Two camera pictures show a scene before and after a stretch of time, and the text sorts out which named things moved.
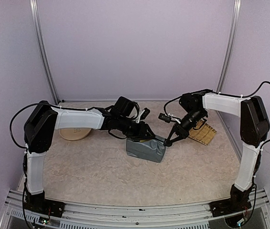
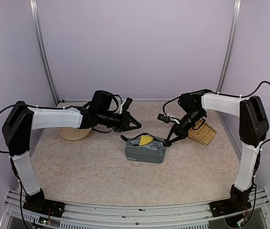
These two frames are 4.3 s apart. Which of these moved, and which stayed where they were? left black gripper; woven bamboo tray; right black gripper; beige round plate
Moved: left black gripper
Stayed: woven bamboo tray; beige round plate; right black gripper
